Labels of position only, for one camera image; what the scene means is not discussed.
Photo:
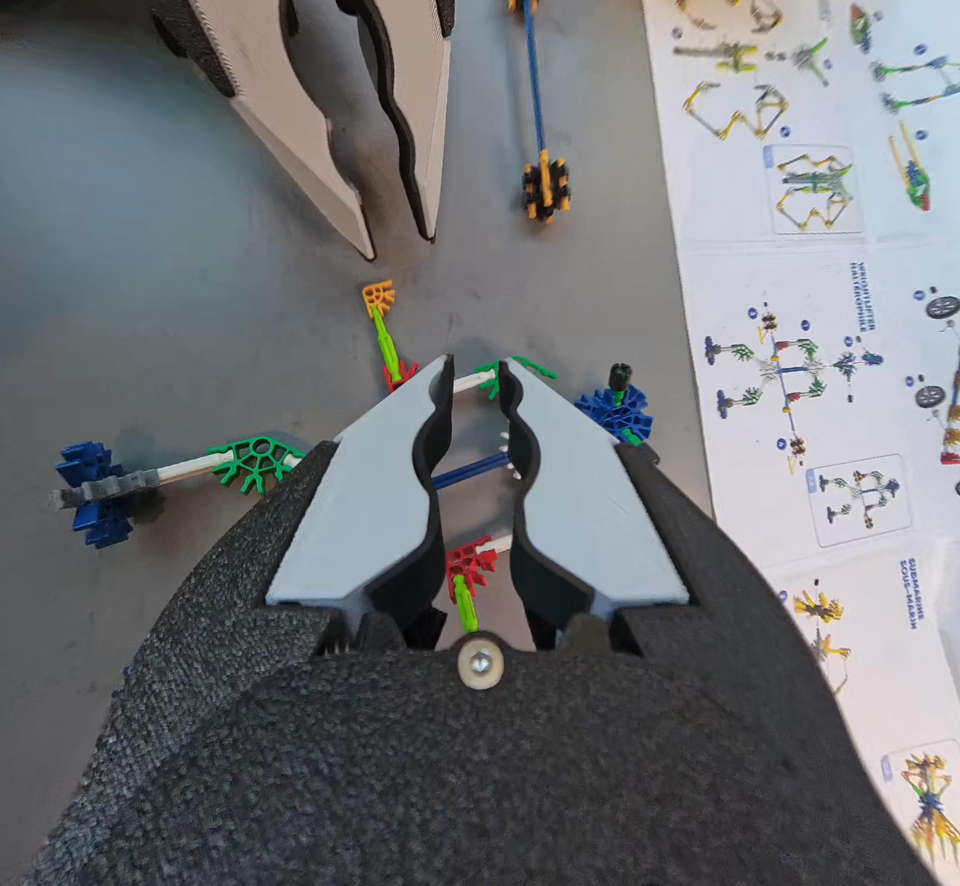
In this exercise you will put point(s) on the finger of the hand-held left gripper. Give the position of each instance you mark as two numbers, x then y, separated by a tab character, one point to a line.
412	38
247	38

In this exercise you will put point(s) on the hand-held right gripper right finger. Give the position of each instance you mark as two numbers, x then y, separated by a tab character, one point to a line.
600	526

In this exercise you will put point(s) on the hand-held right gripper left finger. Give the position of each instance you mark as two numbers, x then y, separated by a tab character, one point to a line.
352	526

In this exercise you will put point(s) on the multicoloured construction toy model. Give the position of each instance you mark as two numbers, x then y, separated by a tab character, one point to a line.
259	455

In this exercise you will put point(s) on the thin blue toy rod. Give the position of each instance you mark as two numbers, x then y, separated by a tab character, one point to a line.
534	76

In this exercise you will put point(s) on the lime green toy rod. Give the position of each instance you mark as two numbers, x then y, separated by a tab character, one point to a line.
386	342
465	605

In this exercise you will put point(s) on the small orange toy connector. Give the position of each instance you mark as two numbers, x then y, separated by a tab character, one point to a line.
377	295

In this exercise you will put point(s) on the white instruction sheet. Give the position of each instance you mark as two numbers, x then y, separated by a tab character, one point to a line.
787	263

